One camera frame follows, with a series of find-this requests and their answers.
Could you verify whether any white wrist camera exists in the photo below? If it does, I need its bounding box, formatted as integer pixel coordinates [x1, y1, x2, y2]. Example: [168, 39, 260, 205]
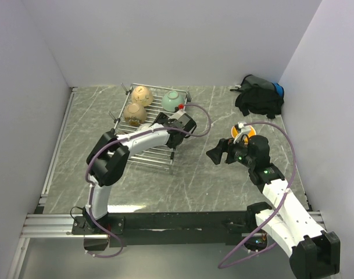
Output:
[169, 103, 186, 120]
[231, 122, 251, 143]

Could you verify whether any black cloth bundle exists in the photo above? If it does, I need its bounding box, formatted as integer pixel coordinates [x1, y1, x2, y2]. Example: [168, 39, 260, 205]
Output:
[230, 74, 285, 119]

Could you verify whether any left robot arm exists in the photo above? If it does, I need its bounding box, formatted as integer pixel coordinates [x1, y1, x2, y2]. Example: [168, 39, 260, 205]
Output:
[83, 110, 197, 234]

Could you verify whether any beige bowl with brown marks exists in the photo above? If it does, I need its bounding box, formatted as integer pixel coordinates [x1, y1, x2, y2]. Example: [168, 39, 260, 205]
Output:
[131, 85, 153, 107]

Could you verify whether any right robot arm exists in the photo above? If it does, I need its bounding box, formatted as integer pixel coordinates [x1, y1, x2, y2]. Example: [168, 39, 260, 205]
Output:
[206, 135, 341, 278]

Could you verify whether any yellow bowl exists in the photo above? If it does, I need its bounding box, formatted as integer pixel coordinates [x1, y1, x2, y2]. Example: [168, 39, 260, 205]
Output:
[239, 126, 256, 144]

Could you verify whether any tan bowl with floral band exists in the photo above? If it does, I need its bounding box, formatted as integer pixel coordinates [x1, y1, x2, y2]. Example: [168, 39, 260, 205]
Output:
[123, 103, 147, 127]

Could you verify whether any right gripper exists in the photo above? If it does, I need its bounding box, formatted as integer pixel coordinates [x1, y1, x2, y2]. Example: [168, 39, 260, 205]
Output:
[206, 133, 255, 168]

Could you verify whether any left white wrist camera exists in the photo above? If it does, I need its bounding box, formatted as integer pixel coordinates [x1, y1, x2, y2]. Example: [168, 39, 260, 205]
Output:
[169, 103, 186, 120]

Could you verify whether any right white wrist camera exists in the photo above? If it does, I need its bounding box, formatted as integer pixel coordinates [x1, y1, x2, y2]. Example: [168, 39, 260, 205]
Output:
[231, 122, 251, 143]

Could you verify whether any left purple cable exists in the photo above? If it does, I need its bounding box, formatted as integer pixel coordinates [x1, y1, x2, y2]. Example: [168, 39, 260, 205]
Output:
[85, 102, 212, 258]

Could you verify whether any pale green celadon bowl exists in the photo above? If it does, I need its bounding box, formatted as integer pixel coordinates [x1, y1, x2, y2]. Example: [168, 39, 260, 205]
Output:
[161, 91, 184, 112]

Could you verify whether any black base bar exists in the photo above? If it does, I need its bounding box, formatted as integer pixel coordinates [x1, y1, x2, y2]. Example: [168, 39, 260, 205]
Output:
[71, 209, 257, 251]

